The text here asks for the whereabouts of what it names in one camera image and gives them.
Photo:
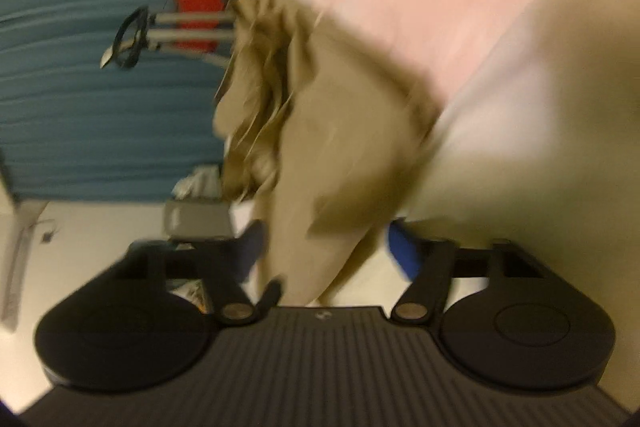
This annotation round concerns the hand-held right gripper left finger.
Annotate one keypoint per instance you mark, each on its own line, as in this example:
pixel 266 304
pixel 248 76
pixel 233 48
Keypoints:
pixel 250 249

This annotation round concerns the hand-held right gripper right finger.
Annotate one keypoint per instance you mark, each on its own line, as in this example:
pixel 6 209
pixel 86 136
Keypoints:
pixel 402 252

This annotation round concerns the khaki t-shirt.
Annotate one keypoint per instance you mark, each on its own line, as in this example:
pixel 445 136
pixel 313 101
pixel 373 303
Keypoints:
pixel 340 132

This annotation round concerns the black and white chair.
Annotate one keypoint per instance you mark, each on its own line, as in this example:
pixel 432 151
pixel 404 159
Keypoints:
pixel 200 219

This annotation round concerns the garment steamer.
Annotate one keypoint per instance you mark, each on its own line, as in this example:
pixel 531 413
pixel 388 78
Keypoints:
pixel 190 37

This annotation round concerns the blue curtain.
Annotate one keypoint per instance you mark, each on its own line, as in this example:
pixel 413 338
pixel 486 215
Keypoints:
pixel 75 107

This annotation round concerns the dark wall socket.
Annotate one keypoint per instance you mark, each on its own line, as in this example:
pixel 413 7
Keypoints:
pixel 47 235

